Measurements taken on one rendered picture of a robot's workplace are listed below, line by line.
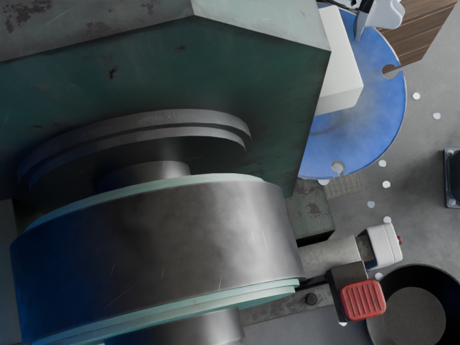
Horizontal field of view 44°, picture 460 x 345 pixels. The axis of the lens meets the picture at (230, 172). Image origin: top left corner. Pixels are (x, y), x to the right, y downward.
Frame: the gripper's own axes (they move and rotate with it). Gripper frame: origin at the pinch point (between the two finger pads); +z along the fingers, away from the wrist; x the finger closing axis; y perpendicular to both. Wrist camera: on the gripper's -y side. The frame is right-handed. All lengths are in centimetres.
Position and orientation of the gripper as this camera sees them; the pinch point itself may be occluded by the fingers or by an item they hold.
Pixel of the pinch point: (355, 29)
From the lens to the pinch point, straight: 85.3
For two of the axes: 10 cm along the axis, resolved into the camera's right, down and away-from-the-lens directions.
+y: 9.1, 3.9, -1.5
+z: -2.4, 7.8, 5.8
